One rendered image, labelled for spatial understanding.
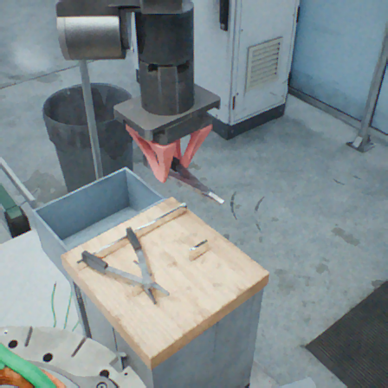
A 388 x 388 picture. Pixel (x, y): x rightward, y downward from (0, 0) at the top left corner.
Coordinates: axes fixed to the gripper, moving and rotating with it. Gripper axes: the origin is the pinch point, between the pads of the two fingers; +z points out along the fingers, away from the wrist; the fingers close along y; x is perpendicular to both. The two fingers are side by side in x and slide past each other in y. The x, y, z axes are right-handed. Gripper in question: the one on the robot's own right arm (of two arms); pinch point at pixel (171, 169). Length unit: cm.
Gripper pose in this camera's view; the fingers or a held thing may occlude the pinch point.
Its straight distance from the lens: 57.1
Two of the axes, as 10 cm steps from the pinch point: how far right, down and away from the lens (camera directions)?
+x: 6.5, 4.8, -5.8
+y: -7.6, 4.2, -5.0
